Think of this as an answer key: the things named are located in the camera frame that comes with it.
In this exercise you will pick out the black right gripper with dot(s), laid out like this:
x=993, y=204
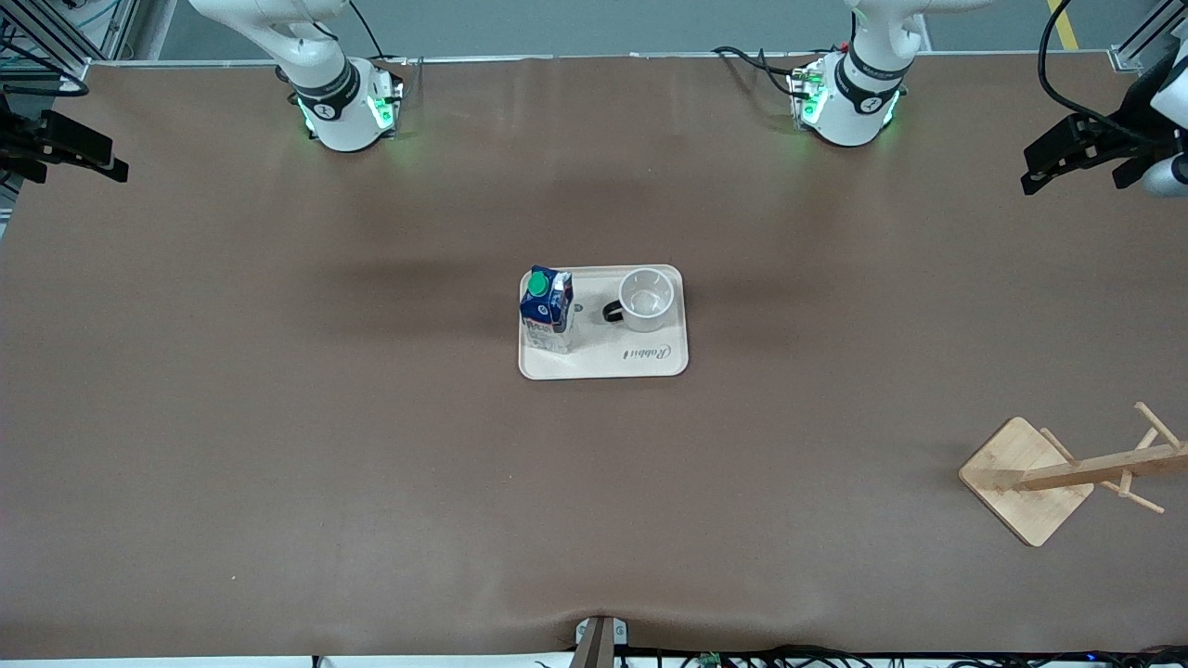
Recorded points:
x=20, y=139

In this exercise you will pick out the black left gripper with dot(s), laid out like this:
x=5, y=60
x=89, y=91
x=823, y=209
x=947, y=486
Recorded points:
x=1110, y=141

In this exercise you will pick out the blue white milk carton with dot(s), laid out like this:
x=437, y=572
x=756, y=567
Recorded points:
x=546, y=306

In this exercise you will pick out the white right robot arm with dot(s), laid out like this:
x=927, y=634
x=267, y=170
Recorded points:
x=339, y=102

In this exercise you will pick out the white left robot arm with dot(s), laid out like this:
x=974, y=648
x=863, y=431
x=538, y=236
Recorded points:
x=858, y=102

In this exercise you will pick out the wooden cup rack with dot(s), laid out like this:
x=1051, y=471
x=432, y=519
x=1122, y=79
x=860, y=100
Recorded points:
x=1021, y=482

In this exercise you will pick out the cream rabbit print tray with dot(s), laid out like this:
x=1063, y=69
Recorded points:
x=613, y=357

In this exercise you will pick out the aluminium frame post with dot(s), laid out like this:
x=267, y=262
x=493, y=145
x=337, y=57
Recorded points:
x=1151, y=37
x=56, y=32

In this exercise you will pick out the metal table edge bracket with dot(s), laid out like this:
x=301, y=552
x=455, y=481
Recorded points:
x=601, y=640

